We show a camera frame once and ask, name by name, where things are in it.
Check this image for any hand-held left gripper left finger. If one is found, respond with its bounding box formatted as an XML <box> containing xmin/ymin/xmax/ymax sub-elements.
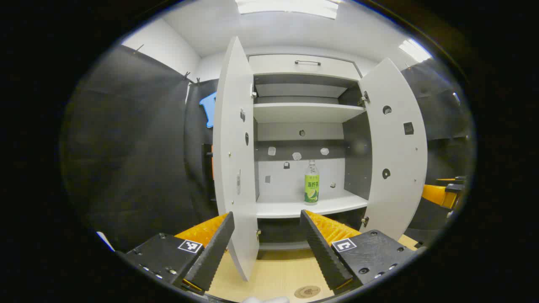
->
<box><xmin>116</xmin><ymin>212</ymin><xmax>235</xmax><ymax>296</ymax></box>

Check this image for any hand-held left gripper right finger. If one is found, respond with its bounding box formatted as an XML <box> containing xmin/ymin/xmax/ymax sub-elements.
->
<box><xmin>300</xmin><ymin>209</ymin><xmax>426</xmax><ymax>295</ymax></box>

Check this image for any round cork coaster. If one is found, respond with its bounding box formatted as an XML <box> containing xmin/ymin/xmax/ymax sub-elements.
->
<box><xmin>294</xmin><ymin>286</ymin><xmax>321</xmax><ymax>299</ymax></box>

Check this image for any white cabinet door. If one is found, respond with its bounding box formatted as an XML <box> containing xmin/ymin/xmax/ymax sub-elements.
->
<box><xmin>212</xmin><ymin>36</ymin><xmax>260</xmax><ymax>282</ymax></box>
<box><xmin>358</xmin><ymin>58</ymin><xmax>428</xmax><ymax>241</ymax></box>

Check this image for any green label plastic bottle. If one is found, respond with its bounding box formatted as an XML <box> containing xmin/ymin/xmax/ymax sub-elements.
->
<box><xmin>304</xmin><ymin>159</ymin><xmax>320</xmax><ymax>205</ymax></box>

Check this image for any white cabinet shelf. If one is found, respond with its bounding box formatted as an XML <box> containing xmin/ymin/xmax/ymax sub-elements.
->
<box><xmin>253</xmin><ymin>102</ymin><xmax>366</xmax><ymax>123</ymax></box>
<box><xmin>256</xmin><ymin>189</ymin><xmax>369</xmax><ymax>219</ymax></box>

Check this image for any black backdrop cloth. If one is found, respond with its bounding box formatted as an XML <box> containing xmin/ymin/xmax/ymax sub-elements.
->
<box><xmin>61</xmin><ymin>44</ymin><xmax>476</xmax><ymax>253</ymax></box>

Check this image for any long ceiling light panel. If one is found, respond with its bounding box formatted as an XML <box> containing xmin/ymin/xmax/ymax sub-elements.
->
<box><xmin>236</xmin><ymin>0</ymin><xmax>339</xmax><ymax>19</ymax></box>

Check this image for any white drawer with metal handle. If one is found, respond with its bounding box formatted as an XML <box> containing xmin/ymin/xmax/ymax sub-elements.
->
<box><xmin>248</xmin><ymin>54</ymin><xmax>363</xmax><ymax>81</ymax></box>

